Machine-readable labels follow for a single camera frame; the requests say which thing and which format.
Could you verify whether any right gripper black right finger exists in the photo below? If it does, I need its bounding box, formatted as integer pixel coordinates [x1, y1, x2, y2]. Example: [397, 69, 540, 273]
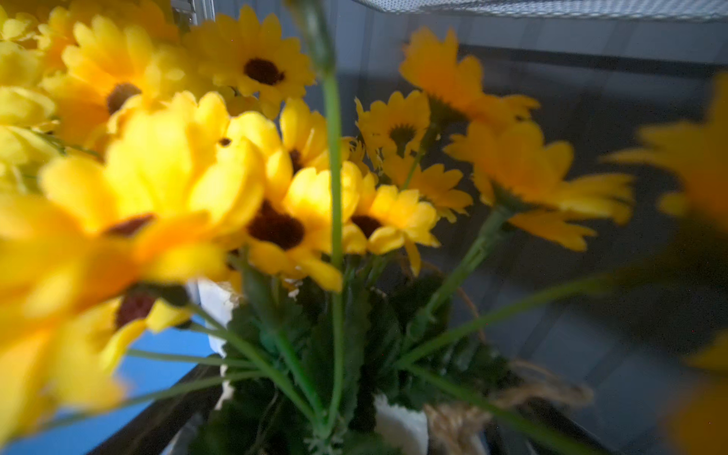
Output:
[483, 399, 612, 455]

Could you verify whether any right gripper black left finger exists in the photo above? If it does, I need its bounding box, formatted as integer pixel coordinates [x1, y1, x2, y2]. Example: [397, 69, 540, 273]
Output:
[88, 385, 223, 454]

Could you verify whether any yellow wooden shelf unit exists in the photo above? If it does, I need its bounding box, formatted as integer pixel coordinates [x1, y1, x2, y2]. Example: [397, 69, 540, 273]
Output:
[1, 320, 226, 446]

